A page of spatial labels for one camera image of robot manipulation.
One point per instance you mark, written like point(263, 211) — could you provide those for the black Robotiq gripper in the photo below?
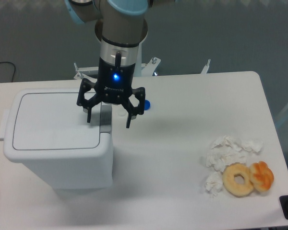
point(114, 86)

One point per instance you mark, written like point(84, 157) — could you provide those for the white hinged trash can lid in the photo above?
point(53, 121)

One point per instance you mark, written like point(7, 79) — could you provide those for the white plastic trash can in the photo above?
point(69, 168)

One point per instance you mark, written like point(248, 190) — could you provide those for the white bottle cap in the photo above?
point(121, 113)

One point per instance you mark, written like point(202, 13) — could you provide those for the blue bottle cap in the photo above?
point(147, 105)

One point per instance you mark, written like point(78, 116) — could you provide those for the large crumpled white tissue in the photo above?
point(227, 150)

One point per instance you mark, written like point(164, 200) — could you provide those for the small crumpled white tissue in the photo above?
point(214, 184)

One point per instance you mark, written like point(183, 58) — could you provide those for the orange glazed twisted bun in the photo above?
point(261, 176)

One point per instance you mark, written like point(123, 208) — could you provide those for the white metal base frame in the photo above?
point(146, 69)

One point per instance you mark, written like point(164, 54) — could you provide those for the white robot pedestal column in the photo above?
point(138, 64)

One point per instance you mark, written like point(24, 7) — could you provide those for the plain ring doughnut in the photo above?
point(236, 180)

